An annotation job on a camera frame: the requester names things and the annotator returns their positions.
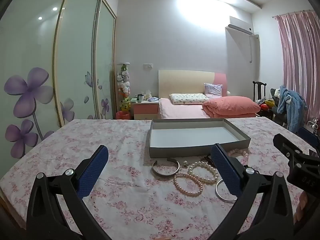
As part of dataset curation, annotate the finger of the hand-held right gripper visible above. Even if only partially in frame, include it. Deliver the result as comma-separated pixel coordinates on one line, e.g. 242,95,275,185
298,127,320,153
273,133,312,167

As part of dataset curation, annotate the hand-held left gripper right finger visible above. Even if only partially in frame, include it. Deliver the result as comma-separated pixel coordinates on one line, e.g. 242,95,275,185
211,144,303,240

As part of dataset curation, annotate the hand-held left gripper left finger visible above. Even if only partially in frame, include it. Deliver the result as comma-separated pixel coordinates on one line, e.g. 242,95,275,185
26,145,110,240

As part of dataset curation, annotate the pink bead bracelet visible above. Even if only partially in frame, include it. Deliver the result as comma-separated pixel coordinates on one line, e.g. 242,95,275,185
227,149,250,158

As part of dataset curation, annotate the round silver bangle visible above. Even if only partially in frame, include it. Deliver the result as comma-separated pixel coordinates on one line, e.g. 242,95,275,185
215,179,238,202

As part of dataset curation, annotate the pearl bracelet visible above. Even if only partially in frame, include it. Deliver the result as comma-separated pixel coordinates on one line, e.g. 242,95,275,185
174,172,203,197
187,162,218,184

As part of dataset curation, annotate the grey cardboard box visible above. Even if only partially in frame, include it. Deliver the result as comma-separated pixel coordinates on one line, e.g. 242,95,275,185
146,118,251,158

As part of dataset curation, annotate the silver cuff bangle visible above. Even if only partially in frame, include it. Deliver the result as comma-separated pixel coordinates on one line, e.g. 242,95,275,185
152,158,181,176

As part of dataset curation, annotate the person's right hand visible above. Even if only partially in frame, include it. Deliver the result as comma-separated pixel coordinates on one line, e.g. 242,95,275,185
293,191,308,223

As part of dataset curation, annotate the dark upholstered chair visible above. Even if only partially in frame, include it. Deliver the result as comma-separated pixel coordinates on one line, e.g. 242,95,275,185
270,87,290,128

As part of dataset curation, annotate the blue garment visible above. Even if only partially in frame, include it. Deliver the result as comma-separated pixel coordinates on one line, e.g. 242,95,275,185
276,85,308,133

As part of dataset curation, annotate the colourful toy pile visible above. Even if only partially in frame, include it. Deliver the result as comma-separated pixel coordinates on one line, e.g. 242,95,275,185
259,99,276,112

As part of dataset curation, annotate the pink floral tablecloth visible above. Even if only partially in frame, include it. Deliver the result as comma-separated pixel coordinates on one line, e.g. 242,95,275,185
0,118,320,240

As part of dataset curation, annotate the dark wooden chair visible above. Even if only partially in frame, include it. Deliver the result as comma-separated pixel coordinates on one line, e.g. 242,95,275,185
252,81,267,103

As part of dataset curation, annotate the folded pink quilt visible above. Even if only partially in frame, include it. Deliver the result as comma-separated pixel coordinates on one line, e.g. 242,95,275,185
202,96,261,118

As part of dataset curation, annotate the pink sheeted bed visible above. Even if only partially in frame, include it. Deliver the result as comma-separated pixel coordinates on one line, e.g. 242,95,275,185
159,97,261,120

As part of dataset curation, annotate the pink and beige nightstand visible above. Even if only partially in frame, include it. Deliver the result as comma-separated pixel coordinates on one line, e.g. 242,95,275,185
132,101,159,120

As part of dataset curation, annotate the white patterned pillow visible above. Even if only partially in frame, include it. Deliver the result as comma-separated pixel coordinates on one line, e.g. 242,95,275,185
169,93,208,105

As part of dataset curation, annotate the lilac pillow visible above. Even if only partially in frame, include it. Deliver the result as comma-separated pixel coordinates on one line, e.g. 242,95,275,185
204,83,223,97

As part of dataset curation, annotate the pink curtain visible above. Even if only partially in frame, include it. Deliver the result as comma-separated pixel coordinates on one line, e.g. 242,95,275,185
273,11,320,122

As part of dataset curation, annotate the stack of plush toys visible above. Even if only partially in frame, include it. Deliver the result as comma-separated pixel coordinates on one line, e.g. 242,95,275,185
117,64,132,112

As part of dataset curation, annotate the beige and pink headboard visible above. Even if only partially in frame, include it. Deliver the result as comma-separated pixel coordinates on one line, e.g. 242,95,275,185
158,70,228,99

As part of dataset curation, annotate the white conduit pipe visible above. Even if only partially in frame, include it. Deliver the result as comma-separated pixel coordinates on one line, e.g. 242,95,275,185
249,34,258,63

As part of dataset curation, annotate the curtain rod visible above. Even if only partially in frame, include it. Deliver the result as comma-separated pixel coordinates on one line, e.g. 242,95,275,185
272,9,316,18

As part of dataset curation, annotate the white air conditioner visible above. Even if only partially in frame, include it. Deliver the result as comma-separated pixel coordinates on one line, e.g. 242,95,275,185
226,16,253,35

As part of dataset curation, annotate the flower print sliding wardrobe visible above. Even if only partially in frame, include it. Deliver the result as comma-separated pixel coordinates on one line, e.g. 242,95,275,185
0,0,117,159

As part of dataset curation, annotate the white wire rack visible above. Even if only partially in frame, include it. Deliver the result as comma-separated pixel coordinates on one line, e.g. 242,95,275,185
306,117,320,131

